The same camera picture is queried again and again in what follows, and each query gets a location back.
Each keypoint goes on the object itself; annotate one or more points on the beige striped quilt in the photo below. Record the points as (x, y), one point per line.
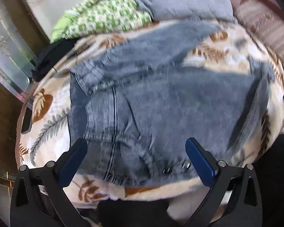
(269, 26)

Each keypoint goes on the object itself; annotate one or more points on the wooden cabinet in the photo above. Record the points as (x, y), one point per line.
(4, 123)

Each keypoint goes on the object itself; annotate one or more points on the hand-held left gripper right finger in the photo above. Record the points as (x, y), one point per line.
(201, 160)

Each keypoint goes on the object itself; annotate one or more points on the beige leaf-print blanket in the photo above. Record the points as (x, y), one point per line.
(52, 127)

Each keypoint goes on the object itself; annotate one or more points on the blue denim pants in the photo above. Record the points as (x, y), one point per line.
(156, 94)

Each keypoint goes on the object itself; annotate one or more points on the person's dark trousers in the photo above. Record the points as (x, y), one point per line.
(279, 170)

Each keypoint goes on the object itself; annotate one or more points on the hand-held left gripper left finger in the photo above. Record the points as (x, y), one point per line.
(72, 160)

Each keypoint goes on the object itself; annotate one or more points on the black cloth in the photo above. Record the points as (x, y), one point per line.
(52, 56)

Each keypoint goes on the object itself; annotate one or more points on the green patterned cloth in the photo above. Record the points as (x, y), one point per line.
(108, 11)

